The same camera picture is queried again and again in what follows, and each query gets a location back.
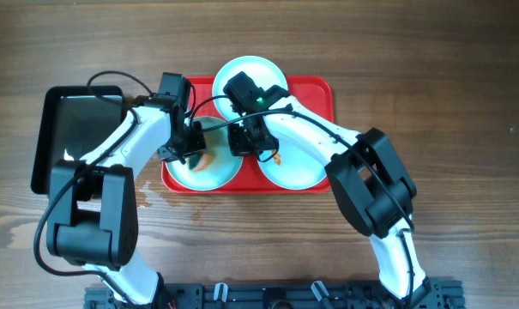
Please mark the orange green sponge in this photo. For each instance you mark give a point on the orange green sponge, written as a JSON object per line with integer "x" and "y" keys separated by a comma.
{"x": 201, "y": 160}

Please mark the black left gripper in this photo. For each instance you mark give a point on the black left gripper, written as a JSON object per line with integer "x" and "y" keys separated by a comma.
{"x": 184, "y": 148}

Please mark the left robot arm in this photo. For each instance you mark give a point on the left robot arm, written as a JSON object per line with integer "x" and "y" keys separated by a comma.
{"x": 91, "y": 220}

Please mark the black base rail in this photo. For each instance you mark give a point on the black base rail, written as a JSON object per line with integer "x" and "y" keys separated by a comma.
{"x": 434, "y": 293}

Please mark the black water basin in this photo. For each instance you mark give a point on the black water basin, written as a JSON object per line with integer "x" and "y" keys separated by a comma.
{"x": 75, "y": 120}

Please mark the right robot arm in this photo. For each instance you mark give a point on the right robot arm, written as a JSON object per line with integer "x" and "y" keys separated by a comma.
{"x": 372, "y": 188}

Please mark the white plate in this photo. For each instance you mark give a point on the white plate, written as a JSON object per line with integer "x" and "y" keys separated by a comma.
{"x": 262, "y": 71}
{"x": 291, "y": 168}
{"x": 178, "y": 177}

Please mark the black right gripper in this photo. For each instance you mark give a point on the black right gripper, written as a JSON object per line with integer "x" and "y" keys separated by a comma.
{"x": 250, "y": 144}

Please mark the red plastic tray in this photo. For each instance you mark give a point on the red plastic tray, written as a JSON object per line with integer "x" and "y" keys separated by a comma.
{"x": 312, "y": 92}

